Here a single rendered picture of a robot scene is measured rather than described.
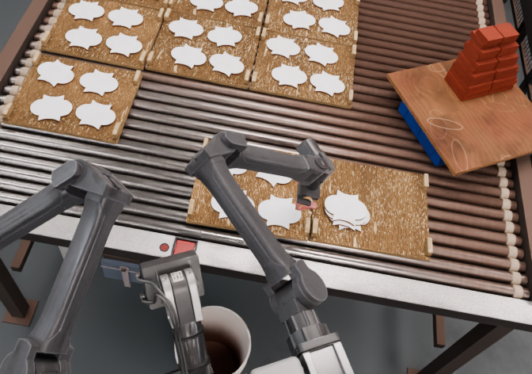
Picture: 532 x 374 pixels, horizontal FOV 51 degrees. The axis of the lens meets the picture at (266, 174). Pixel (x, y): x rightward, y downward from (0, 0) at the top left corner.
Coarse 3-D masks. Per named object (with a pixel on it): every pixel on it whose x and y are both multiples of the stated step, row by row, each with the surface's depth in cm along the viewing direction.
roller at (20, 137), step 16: (0, 128) 197; (32, 144) 197; (48, 144) 197; (64, 144) 197; (80, 144) 197; (112, 160) 198; (128, 160) 197; (144, 160) 197; (160, 160) 198; (432, 208) 201; (464, 224) 200; (480, 224) 200; (496, 224) 200; (512, 224) 200
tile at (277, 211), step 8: (264, 200) 190; (272, 200) 191; (280, 200) 191; (288, 200) 192; (264, 208) 189; (272, 208) 189; (280, 208) 189; (288, 208) 190; (264, 216) 187; (272, 216) 187; (280, 216) 188; (288, 216) 188; (296, 216) 188; (272, 224) 186; (280, 224) 186; (288, 224) 186
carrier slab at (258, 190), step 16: (240, 176) 196; (192, 192) 190; (208, 192) 191; (256, 192) 193; (272, 192) 194; (288, 192) 195; (208, 208) 187; (256, 208) 189; (208, 224) 184; (224, 224) 184; (304, 240) 185
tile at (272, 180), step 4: (256, 176) 196; (260, 176) 196; (264, 176) 196; (268, 176) 196; (272, 176) 197; (276, 176) 197; (280, 176) 197; (264, 180) 196; (268, 180) 195; (272, 180) 196; (276, 180) 196; (280, 180) 196; (284, 180) 196; (288, 180) 197; (272, 184) 195; (280, 184) 196; (284, 184) 196
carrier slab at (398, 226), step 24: (336, 168) 203; (360, 168) 205; (384, 168) 206; (336, 192) 197; (360, 192) 198; (384, 192) 200; (408, 192) 201; (312, 216) 190; (384, 216) 194; (408, 216) 195; (312, 240) 185; (336, 240) 186; (360, 240) 187; (384, 240) 188; (408, 240) 189
